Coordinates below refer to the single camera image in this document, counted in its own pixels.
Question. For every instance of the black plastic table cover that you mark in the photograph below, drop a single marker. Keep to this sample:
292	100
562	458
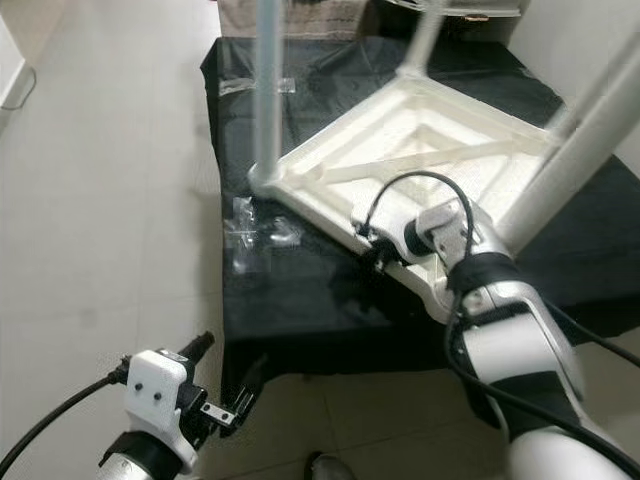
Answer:
310	300

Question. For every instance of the white plastic table leg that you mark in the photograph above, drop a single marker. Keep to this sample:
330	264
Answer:
268	90
595	95
570	170
425	35

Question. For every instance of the clear plastic tape piece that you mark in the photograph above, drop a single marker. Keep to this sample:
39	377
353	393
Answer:
255	235
245	85

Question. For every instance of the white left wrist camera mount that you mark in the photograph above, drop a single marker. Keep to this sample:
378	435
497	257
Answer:
157	395

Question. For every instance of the white plastic table top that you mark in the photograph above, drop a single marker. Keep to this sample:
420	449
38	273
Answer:
400	125

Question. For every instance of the beige patterned bench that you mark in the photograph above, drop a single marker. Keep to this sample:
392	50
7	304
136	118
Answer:
290	15

